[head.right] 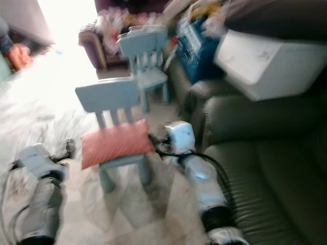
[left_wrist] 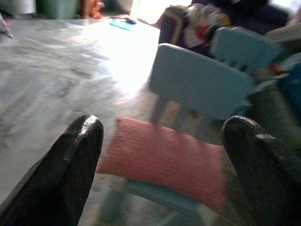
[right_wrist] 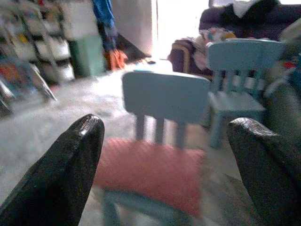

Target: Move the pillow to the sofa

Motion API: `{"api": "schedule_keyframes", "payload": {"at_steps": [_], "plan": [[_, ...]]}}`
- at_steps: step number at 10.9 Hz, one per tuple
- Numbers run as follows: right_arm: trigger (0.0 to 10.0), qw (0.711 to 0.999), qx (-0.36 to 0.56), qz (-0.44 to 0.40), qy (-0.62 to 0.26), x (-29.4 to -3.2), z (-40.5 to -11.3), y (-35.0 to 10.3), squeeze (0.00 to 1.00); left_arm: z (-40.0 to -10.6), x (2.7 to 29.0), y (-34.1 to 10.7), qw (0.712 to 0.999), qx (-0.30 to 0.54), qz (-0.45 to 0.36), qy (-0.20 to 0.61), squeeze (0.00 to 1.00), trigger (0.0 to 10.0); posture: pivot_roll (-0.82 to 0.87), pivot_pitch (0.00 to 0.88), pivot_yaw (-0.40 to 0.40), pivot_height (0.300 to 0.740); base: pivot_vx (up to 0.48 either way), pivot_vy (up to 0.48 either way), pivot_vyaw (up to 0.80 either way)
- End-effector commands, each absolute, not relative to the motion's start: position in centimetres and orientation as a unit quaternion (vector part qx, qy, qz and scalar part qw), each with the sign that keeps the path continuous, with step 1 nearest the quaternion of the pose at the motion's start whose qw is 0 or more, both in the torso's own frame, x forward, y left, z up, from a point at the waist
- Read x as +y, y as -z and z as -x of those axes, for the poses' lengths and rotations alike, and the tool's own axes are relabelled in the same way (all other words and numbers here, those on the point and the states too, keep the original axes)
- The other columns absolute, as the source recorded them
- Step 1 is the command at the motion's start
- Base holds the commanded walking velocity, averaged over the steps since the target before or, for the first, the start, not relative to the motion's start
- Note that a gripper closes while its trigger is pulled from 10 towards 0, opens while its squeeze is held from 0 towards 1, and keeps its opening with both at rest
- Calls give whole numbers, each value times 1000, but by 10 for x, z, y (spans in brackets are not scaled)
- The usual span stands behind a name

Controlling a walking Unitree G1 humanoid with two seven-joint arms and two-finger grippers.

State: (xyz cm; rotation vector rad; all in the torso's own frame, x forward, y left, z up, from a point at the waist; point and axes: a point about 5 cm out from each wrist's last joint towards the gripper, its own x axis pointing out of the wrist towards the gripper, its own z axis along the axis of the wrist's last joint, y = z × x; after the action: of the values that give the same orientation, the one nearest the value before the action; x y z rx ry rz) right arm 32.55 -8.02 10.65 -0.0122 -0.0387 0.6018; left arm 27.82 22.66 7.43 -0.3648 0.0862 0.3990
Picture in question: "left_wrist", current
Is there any light blue children's chair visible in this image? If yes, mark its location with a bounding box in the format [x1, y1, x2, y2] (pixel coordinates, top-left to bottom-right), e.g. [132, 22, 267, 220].
[210, 26, 284, 73]
[149, 43, 256, 129]

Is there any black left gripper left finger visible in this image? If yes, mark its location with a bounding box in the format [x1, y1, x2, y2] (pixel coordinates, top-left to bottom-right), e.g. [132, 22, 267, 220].
[0, 114, 104, 226]

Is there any colourful patterned cloth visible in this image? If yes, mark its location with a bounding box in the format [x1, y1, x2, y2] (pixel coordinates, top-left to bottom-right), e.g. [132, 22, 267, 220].
[184, 3, 232, 49]

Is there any blue box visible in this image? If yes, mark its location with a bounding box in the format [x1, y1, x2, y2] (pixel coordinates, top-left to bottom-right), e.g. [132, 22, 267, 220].
[278, 55, 301, 108]

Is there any light blue slatted wooden chair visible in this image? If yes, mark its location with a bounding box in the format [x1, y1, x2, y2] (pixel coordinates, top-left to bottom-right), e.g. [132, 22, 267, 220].
[101, 176, 212, 226]

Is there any blue floor mat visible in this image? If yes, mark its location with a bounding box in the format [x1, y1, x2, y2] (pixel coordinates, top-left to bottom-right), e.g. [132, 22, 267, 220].
[109, 18, 137, 32]

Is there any green leather sofa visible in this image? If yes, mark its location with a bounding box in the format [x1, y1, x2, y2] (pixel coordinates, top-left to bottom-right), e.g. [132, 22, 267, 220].
[249, 82, 301, 165]

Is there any orange object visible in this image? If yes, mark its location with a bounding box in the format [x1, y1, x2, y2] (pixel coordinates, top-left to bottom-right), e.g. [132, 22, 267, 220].
[79, 0, 105, 20]

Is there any dark purple sofa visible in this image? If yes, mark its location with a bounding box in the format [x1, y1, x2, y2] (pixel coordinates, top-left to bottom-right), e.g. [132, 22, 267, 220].
[157, 0, 291, 54]

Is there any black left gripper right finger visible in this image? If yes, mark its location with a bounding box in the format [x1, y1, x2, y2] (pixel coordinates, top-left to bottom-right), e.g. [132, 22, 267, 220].
[222, 116, 301, 226]

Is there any green bin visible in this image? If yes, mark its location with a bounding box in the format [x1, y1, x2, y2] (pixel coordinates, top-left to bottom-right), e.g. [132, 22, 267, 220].
[35, 0, 79, 20]

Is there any pink dotted pillow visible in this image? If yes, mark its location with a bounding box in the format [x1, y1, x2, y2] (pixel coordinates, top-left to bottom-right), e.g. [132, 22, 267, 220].
[96, 117, 228, 212]

